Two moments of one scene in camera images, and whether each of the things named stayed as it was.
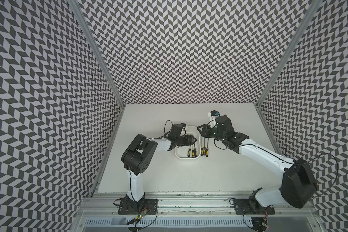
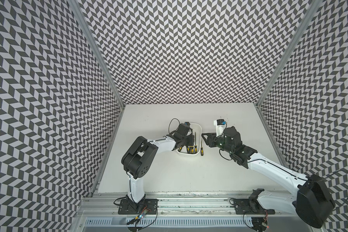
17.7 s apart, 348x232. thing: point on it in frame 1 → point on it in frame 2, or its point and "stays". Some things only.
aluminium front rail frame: (192, 211) stays
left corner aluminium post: (99, 48) stays
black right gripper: (205, 128) → (210, 138)
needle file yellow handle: (207, 149) → (201, 150)
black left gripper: (188, 140) stays
